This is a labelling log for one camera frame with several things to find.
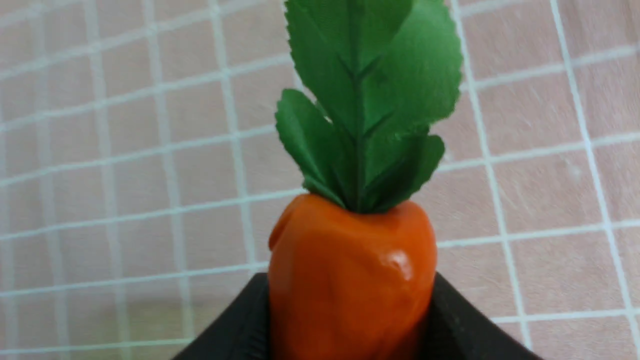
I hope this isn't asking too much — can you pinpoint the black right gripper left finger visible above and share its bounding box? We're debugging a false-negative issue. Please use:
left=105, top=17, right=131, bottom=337
left=173, top=272, right=272, bottom=360

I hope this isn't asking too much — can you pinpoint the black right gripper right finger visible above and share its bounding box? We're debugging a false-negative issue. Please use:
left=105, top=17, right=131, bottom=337
left=425, top=273, right=541, bottom=360

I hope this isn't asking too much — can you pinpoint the toy carrot with leaves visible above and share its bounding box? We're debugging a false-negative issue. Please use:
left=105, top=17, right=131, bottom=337
left=267, top=0, right=463, bottom=360

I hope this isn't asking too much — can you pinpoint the pink checked tablecloth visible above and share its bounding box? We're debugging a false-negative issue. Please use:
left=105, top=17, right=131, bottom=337
left=0, top=0, right=639, bottom=360

